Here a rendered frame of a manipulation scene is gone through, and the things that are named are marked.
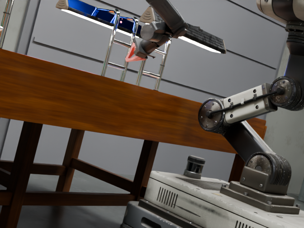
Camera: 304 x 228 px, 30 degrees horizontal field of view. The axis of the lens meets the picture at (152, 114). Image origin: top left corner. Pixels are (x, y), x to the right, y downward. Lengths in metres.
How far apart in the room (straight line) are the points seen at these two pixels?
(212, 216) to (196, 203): 0.08
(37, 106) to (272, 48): 4.71
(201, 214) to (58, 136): 2.71
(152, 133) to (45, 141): 2.41
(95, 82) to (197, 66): 3.57
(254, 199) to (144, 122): 0.48
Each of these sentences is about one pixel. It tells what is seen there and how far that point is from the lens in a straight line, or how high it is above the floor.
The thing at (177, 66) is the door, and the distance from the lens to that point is 5.18.
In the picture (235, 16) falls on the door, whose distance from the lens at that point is 5.67.
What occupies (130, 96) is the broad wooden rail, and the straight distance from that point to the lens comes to 1.97.
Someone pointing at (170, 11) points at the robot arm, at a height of 1.03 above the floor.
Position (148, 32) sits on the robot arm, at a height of 0.95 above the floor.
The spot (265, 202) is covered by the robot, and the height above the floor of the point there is 0.50.
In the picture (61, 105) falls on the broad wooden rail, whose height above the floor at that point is 0.65.
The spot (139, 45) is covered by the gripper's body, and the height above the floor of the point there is 0.91.
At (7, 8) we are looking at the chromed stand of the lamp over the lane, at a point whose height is 0.92.
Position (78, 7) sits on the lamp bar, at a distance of 2.90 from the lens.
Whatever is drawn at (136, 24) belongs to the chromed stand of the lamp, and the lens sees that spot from 3.02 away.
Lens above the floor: 0.75
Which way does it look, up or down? 2 degrees down
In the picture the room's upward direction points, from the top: 15 degrees clockwise
